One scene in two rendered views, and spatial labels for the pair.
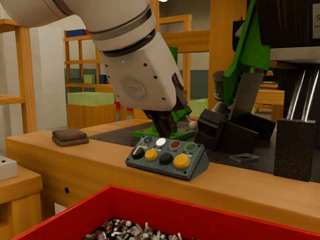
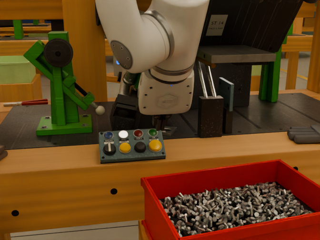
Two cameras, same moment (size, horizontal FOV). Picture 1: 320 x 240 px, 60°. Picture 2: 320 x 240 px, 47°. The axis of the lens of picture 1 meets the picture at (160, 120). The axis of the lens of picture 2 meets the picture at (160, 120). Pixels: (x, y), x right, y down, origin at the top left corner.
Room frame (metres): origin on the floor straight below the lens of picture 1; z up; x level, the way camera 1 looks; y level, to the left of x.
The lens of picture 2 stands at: (-0.07, 0.52, 1.25)
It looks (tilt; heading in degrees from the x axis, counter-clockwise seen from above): 18 degrees down; 315
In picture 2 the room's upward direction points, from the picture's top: straight up
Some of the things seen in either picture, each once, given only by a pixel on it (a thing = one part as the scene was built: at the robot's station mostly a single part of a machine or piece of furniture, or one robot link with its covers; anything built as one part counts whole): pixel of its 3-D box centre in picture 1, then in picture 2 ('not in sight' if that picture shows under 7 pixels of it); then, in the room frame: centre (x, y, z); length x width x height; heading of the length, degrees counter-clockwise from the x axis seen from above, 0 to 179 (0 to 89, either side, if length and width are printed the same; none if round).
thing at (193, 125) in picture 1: (189, 119); (95, 105); (0.79, -0.09, 0.96); 0.06 x 0.03 x 0.06; 55
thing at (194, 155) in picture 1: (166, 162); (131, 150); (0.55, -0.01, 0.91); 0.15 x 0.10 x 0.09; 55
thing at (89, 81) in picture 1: (103, 72); not in sight; (6.98, 1.41, 1.13); 2.48 x 0.54 x 2.27; 54
